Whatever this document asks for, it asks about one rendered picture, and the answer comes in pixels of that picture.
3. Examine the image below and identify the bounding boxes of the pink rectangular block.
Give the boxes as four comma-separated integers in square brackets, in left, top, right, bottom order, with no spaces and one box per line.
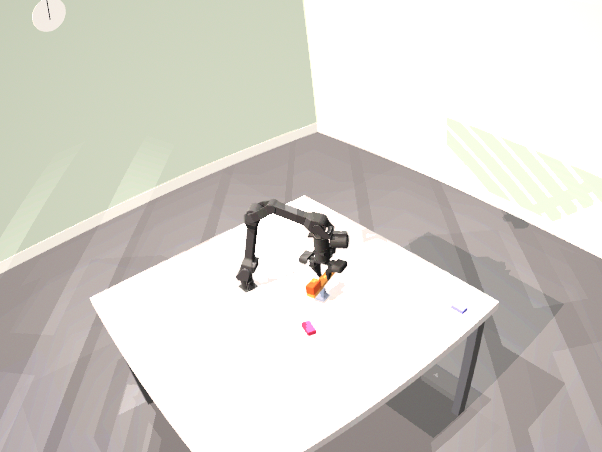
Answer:
[301,320,316,336]

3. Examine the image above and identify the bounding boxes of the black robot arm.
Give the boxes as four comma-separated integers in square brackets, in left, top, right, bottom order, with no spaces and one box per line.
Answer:
[235,199,350,293]

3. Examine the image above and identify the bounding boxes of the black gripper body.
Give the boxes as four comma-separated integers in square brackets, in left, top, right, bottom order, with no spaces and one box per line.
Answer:
[299,246,347,273]

